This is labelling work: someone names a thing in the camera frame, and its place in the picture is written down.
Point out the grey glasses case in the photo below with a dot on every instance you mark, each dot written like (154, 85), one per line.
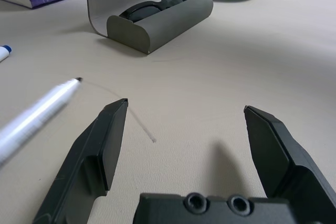
(170, 24)

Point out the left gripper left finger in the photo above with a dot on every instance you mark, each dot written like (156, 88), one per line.
(86, 161)

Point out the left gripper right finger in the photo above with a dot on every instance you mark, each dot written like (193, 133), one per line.
(283, 161)

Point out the white marker blue cap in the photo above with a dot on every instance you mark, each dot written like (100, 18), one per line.
(4, 53)

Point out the white marker black tip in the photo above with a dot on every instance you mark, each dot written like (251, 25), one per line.
(39, 113)

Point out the black sunglasses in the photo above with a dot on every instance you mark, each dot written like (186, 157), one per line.
(147, 10)

